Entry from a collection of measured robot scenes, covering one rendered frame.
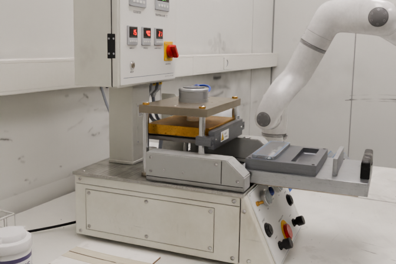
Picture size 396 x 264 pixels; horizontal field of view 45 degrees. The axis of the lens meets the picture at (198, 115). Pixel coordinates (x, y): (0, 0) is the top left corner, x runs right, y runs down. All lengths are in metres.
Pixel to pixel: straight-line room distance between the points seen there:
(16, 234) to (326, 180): 0.65
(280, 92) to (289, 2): 2.19
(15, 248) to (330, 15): 1.08
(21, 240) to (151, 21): 0.66
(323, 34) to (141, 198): 0.75
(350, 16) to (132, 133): 0.71
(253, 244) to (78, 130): 0.85
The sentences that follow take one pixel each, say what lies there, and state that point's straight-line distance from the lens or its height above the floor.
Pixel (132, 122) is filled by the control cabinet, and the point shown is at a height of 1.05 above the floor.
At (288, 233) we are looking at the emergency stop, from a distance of 1.26.
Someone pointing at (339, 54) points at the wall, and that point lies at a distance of 3.57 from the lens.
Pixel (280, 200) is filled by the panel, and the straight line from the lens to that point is 1.32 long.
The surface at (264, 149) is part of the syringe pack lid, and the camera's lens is 1.20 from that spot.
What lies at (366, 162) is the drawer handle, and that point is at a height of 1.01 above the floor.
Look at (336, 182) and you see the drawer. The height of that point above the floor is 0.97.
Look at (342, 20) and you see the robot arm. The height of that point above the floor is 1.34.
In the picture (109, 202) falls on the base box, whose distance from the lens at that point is 1.25.
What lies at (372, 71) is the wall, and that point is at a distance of 3.55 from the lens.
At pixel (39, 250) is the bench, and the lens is 1.29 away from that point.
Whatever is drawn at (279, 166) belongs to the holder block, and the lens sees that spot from 1.13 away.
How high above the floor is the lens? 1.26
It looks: 8 degrees down
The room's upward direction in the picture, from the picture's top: 1 degrees clockwise
